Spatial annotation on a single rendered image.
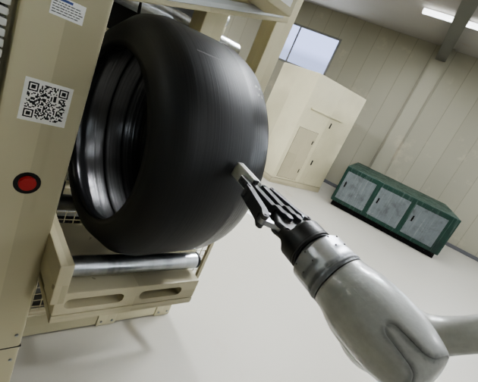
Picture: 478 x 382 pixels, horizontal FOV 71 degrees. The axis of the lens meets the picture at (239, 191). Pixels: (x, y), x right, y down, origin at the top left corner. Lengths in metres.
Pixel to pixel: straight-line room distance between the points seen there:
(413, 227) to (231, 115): 6.02
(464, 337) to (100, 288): 0.69
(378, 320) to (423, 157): 7.98
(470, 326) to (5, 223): 0.82
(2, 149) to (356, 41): 8.37
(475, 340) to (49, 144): 0.77
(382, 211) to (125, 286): 5.91
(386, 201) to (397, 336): 6.05
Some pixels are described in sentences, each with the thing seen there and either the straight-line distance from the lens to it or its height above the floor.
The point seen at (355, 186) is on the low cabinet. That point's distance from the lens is 6.47.
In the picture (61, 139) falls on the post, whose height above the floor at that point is 1.16.
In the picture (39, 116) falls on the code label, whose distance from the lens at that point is 0.70.
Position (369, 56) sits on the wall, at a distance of 8.64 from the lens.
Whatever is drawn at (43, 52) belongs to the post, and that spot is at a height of 1.30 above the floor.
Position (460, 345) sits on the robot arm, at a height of 1.18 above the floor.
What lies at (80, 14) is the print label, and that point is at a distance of 0.68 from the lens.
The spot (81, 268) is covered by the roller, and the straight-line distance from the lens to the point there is 0.80.
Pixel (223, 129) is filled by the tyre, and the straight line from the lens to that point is 0.64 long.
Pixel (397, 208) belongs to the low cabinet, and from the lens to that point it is 6.49.
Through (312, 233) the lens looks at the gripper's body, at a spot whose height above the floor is 1.23.
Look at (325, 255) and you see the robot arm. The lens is 0.49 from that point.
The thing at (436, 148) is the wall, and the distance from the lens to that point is 8.40.
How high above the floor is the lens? 1.39
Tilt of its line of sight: 17 degrees down
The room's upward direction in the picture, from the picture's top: 24 degrees clockwise
